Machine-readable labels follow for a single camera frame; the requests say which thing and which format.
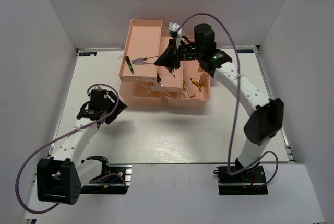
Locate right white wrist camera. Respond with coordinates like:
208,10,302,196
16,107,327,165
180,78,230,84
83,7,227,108
166,22,182,49

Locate yellow black pliers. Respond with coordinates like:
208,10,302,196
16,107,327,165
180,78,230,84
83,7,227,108
183,81,187,91

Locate yellow long-nose pliers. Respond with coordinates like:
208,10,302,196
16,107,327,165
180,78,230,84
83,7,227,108
190,78,202,92

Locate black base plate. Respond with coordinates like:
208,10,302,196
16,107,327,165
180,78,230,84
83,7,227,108
80,164,132,195
213,166,268,196

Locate purple handle screwdriver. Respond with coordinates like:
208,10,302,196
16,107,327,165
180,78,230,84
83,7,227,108
132,56,159,65

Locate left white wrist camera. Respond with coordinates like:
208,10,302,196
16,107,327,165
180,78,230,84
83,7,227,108
86,86,95,96

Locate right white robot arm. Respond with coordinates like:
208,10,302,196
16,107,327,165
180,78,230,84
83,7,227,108
154,23,284,182

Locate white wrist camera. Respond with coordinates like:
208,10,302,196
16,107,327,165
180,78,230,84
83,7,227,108
86,86,95,96
166,22,182,49

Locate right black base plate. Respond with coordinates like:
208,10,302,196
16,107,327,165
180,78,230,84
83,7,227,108
213,166,268,196

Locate pink plastic tool box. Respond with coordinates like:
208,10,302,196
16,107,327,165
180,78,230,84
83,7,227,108
118,19,210,108

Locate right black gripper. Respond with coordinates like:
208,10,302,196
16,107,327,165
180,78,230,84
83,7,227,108
154,39,202,71

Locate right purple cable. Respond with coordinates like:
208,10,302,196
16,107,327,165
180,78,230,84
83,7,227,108
178,13,279,187

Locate green stubby screwdriver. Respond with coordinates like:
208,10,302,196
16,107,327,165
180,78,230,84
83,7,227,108
156,73,162,85
169,68,176,78

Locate black precision screwdriver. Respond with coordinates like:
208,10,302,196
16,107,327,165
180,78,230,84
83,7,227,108
125,56,134,75

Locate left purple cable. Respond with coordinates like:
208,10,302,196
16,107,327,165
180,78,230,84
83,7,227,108
15,83,129,214

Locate purple cable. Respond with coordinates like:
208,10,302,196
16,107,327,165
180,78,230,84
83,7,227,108
178,13,279,187
15,83,129,214

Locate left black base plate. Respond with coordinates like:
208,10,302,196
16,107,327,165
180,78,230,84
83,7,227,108
80,164,132,195

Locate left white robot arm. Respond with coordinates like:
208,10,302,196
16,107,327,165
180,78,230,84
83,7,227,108
37,88,127,205

